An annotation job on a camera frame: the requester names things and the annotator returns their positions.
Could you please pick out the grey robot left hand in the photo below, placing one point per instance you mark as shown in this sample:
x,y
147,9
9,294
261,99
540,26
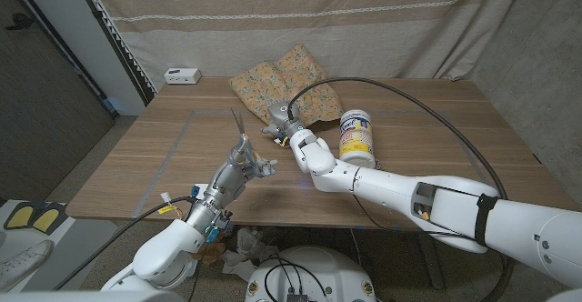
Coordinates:
x,y
223,184

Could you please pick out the crumpled white paper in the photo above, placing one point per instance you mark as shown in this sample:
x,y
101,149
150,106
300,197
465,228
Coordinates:
x,y
250,243

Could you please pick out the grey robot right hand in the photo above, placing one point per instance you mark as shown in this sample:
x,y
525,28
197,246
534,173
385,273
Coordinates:
x,y
282,115

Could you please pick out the white sneaker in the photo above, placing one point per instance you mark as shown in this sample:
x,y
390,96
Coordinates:
x,y
25,261

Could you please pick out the beige striped curtain backdrop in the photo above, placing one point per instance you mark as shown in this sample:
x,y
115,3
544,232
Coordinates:
x,y
318,20

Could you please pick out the perforated metal rail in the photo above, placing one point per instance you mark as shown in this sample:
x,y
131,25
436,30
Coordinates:
x,y
119,47

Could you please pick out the white yellow wipes canister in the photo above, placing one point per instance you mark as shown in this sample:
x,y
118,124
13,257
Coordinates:
x,y
357,133

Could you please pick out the white power strip box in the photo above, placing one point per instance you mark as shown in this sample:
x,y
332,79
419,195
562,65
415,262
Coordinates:
x,y
182,76

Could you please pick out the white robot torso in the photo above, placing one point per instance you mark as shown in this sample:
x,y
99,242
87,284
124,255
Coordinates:
x,y
327,270

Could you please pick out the metal table leg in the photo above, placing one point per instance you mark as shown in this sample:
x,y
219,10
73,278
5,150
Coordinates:
x,y
429,265

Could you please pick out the floral patterned cloth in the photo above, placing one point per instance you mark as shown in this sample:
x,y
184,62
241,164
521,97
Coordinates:
x,y
263,83

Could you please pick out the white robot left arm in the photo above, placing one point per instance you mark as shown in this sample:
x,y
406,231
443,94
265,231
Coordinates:
x,y
163,252

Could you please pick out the grey scissors with tan grips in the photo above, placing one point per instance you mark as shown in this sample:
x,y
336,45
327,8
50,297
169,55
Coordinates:
x,y
237,121

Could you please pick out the crumpled brown paper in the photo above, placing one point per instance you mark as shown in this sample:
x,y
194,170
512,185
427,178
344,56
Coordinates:
x,y
211,252

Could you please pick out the dark grey door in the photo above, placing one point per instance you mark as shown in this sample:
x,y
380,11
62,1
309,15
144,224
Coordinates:
x,y
45,111

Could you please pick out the yellow black foot pad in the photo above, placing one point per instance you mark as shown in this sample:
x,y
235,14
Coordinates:
x,y
20,217
51,215

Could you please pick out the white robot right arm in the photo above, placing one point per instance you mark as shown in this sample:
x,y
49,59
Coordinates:
x,y
386,188

